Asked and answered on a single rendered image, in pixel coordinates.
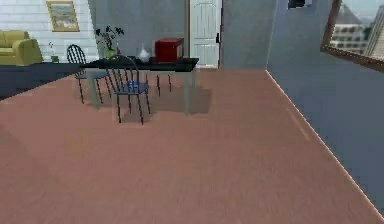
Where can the black top dining table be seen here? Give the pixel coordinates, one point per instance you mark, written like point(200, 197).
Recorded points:
point(173, 65)

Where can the red box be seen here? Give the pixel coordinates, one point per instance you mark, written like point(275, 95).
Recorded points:
point(167, 50)

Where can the white teapot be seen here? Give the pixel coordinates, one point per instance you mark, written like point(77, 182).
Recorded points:
point(144, 55)

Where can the white room door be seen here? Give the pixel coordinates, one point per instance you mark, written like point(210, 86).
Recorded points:
point(205, 33)

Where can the purple bottle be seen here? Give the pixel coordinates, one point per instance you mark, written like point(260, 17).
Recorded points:
point(118, 51)

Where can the dark house plant green pot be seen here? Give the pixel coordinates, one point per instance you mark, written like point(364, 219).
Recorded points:
point(109, 41)

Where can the small plant in pot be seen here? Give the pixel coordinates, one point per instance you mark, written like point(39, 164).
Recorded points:
point(54, 56)

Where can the gold framed picture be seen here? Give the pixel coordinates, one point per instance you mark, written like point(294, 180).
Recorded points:
point(62, 16)

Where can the brown framed window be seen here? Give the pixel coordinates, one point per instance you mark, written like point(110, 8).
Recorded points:
point(358, 33)

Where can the yellow-green sofa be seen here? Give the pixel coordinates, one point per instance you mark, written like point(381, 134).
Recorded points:
point(18, 48)

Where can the dark wall fixture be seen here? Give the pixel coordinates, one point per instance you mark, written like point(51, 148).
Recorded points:
point(297, 3)

